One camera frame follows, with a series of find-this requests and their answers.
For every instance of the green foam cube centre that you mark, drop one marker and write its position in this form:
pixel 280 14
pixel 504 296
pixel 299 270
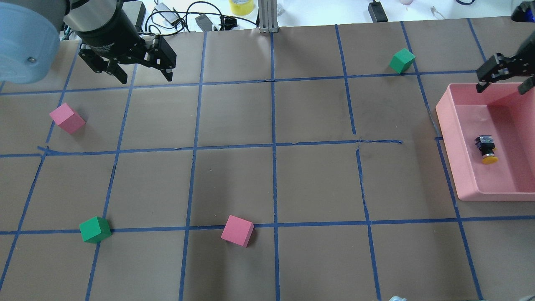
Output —
pixel 95 230

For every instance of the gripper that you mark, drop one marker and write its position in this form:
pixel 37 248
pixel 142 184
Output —
pixel 109 30
pixel 527 53

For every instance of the black power adapter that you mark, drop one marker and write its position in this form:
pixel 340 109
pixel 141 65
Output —
pixel 377 12

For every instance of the pink foam cube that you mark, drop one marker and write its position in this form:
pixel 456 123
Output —
pixel 67 119
pixel 237 231

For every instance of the pink foam cube centre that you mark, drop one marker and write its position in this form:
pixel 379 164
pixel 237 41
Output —
pixel 237 231

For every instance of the yellow tape roll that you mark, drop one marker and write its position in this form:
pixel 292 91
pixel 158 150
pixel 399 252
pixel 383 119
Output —
pixel 241 7

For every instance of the green foam cube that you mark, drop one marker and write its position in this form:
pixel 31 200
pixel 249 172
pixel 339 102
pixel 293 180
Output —
pixel 401 61
pixel 95 230

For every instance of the aluminium frame post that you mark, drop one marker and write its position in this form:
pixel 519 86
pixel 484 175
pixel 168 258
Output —
pixel 268 16

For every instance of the pink plastic bin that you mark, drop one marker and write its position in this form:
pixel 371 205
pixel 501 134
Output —
pixel 500 111

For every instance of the pink foam cube near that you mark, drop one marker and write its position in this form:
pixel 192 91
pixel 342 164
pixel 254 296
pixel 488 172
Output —
pixel 67 119

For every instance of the yellow push button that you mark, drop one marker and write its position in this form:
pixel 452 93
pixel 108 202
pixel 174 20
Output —
pixel 485 144

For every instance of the green foam cube far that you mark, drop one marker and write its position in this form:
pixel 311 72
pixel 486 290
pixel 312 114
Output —
pixel 401 61

